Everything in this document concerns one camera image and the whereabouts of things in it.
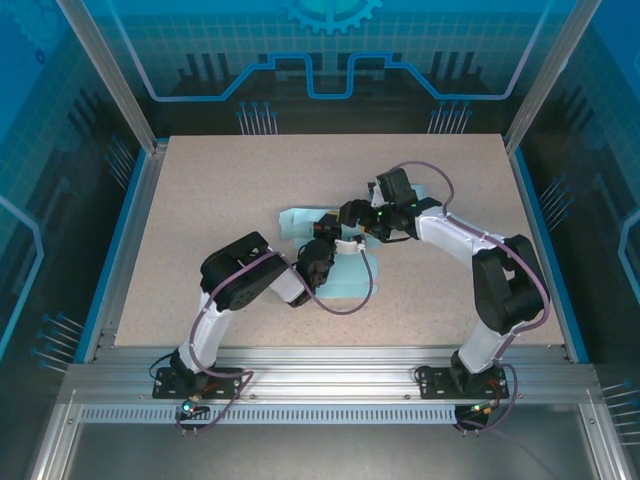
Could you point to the small connector with green light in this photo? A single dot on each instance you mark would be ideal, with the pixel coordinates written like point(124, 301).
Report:
point(189, 407)
point(480, 409)

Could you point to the blue table edge strip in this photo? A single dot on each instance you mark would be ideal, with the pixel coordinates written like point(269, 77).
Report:
point(117, 250)

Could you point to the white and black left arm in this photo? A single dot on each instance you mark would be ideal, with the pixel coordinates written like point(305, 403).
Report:
point(210, 325)

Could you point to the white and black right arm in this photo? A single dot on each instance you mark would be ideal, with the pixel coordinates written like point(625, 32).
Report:
point(450, 232)

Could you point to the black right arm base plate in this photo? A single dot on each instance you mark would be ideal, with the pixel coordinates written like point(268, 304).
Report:
point(430, 382)

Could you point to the aluminium frame post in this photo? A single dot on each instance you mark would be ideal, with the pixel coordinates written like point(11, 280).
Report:
point(114, 75)
point(548, 75)

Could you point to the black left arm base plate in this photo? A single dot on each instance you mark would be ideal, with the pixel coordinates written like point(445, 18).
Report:
point(161, 385)

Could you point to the aluminium side rail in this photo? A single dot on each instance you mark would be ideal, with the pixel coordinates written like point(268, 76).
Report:
point(144, 200)

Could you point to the aluminium frame rail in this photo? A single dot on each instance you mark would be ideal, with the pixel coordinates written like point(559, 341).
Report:
point(325, 372)

